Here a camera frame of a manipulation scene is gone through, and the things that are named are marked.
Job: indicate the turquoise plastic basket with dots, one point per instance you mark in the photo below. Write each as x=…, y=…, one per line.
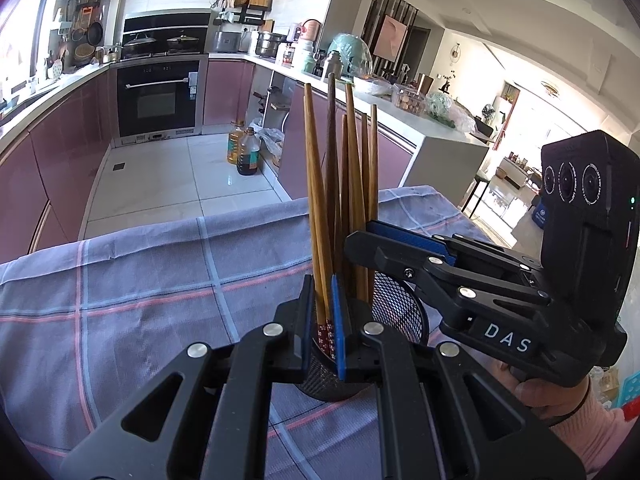
x=629, y=390

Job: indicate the stainless steel pot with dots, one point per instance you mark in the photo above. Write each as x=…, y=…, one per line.
x=270, y=45

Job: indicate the pink base cabinets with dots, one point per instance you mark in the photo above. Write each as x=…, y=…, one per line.
x=65, y=160
x=225, y=92

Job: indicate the white bowl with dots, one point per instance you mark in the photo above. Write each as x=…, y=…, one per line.
x=372, y=87

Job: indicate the round wall clock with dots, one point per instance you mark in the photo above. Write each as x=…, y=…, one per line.
x=455, y=54

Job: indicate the person's right forearm pink sleeve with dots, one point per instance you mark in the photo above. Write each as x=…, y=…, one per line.
x=595, y=435

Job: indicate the white dotted jar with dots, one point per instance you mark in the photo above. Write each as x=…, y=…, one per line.
x=57, y=69

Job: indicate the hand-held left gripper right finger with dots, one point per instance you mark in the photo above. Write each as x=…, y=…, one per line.
x=340, y=330

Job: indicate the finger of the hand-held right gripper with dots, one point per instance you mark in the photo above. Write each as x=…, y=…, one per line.
x=390, y=255
x=410, y=237

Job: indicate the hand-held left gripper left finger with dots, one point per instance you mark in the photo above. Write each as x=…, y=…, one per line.
x=306, y=330

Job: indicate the black wall rack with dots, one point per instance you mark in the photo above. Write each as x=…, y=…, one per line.
x=235, y=12

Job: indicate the black built-in oven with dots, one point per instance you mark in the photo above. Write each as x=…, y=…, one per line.
x=155, y=100

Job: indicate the black wok with lid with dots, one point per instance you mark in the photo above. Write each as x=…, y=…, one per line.
x=139, y=44
x=182, y=42

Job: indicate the black mesh utensil holder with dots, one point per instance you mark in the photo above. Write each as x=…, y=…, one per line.
x=400, y=305

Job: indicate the clear plastic bags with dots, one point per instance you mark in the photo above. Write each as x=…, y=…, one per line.
x=445, y=110

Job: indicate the dark cooking oil bottle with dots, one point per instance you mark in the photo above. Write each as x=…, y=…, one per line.
x=248, y=157

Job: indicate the pink wall painting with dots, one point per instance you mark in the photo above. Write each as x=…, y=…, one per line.
x=390, y=35

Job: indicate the clear glass container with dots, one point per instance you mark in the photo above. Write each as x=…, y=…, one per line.
x=407, y=100

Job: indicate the wooden chopstick red patterned end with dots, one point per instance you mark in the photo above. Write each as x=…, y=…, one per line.
x=320, y=210
x=309, y=210

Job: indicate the black hanging frying pan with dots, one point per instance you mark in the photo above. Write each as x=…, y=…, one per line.
x=95, y=34

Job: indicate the white kitchen counter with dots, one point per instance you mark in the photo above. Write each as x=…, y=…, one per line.
x=440, y=160

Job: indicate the bamboo steamer basket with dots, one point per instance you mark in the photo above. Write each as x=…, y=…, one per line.
x=84, y=52

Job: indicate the blue bag white logo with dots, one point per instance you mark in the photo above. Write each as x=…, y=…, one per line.
x=537, y=220

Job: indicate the bundle of wooden chopsticks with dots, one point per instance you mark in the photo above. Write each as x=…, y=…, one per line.
x=352, y=160

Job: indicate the stainless steel bottle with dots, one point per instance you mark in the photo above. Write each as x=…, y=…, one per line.
x=332, y=65

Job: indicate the light green plastic bag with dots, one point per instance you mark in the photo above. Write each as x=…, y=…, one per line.
x=352, y=52

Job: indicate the person's right hand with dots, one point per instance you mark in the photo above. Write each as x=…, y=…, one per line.
x=540, y=395

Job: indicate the pink electric kettle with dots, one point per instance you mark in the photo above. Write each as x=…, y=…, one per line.
x=310, y=30

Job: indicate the round ceiling lamp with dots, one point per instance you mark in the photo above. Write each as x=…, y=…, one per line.
x=550, y=88

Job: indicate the black range hood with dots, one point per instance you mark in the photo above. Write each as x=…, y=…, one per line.
x=165, y=22

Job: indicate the blue checked tablecloth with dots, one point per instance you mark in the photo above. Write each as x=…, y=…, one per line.
x=150, y=285

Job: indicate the kitchen window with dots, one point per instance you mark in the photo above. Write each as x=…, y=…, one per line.
x=20, y=20

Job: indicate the white plastic bag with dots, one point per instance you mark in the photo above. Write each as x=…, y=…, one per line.
x=272, y=142

